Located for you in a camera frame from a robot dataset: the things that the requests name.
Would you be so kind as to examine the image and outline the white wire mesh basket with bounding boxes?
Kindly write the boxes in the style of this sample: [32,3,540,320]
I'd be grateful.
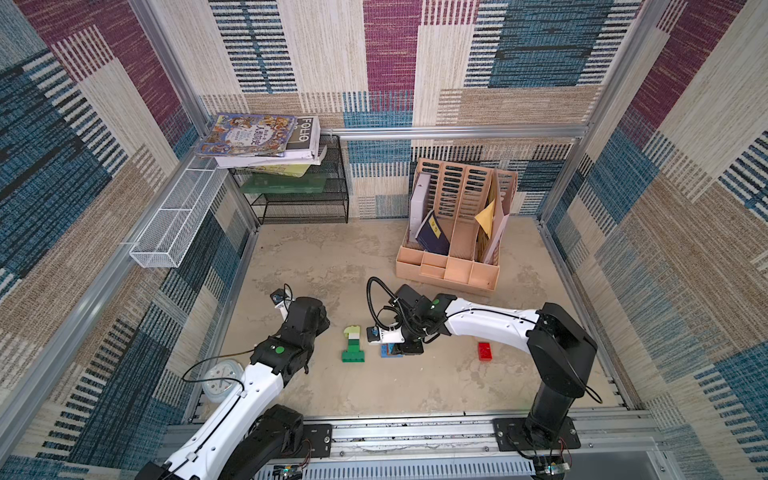
[130,157,227,268]

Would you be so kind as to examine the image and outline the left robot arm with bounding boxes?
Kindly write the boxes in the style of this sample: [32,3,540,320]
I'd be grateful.
[136,297,330,479]

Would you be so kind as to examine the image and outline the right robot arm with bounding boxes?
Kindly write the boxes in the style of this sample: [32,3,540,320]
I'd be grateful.
[379,285,602,450]

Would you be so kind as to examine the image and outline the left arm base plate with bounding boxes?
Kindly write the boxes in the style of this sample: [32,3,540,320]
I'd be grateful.
[296,423,333,460]

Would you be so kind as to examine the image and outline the long green lego brick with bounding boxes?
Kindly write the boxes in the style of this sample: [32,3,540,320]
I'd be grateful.
[341,350,365,363]

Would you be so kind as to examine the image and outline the pale blue round clock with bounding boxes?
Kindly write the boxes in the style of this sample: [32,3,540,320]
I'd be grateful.
[202,359,244,404]

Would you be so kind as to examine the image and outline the pink desk file organizer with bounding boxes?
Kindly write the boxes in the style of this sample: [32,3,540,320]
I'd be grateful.
[395,159,518,296]

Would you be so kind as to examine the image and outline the yellow envelope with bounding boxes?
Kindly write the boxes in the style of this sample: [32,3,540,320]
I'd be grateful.
[475,200,496,239]

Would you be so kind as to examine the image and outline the black wire shelf rack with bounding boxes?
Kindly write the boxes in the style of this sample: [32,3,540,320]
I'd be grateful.
[230,135,350,225]

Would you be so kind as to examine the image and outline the lime green lego brick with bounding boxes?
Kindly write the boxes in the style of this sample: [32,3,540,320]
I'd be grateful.
[343,325,361,340]

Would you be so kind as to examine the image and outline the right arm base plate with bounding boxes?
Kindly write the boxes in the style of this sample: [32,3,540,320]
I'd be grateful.
[491,416,582,453]

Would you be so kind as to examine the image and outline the long blue lego brick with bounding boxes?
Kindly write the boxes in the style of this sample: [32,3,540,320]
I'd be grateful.
[380,344,403,358]

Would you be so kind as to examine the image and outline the colourful illustrated book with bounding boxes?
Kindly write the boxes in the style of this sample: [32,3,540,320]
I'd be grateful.
[196,113,298,157]

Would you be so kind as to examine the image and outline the dark purple book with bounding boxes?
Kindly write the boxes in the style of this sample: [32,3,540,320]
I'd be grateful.
[415,210,450,256]

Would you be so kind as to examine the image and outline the red lego brick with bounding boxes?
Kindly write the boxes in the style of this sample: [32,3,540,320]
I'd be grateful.
[477,342,493,362]

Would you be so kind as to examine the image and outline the black and white Folio book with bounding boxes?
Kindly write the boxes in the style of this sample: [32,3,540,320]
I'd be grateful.
[209,116,326,168]

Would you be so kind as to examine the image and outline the white book in organizer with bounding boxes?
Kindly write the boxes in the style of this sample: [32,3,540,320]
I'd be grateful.
[408,172,431,243]

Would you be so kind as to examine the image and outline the pale pink folder in organizer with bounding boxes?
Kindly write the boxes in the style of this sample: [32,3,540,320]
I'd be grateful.
[482,173,512,265]

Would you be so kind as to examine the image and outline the green folder on shelf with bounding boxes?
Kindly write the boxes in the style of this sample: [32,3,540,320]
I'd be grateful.
[240,174,327,195]

